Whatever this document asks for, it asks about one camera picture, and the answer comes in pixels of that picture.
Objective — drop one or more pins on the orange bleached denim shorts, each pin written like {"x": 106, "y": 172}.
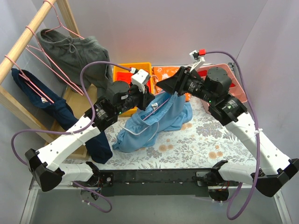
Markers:
{"x": 161, "y": 73}

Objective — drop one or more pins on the pink wire hanger with grey shorts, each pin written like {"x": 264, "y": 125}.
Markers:
{"x": 65, "y": 39}

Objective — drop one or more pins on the light blue shorts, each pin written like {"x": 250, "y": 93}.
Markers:
{"x": 136, "y": 134}

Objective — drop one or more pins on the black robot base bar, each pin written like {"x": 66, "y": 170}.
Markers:
{"x": 156, "y": 182}

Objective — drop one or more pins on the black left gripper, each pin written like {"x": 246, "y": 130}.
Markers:
{"x": 145, "y": 100}

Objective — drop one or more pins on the pink compartment organizer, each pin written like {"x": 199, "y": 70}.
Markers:
{"x": 235, "y": 89}

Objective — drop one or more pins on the navy blue shorts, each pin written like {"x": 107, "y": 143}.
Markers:
{"x": 98, "y": 147}

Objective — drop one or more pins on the yellow plastic tray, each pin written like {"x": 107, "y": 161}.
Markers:
{"x": 145, "y": 66}

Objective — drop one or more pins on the floral table mat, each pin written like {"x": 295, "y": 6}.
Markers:
{"x": 200, "y": 143}

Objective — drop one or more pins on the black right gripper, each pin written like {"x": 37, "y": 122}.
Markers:
{"x": 180, "y": 80}

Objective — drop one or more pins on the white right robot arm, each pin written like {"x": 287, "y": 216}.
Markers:
{"x": 275, "y": 168}

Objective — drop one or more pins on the bright orange shorts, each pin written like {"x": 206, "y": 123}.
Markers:
{"x": 123, "y": 76}

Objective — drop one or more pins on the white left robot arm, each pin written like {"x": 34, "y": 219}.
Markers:
{"x": 47, "y": 163}

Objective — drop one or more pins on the grey sweat shorts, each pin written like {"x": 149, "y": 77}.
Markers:
{"x": 73, "y": 56}

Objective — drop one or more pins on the pink wire hanger with navy shorts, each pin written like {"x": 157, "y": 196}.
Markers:
{"x": 30, "y": 83}

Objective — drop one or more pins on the wooden clothes rack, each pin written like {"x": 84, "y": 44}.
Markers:
{"x": 6, "y": 99}

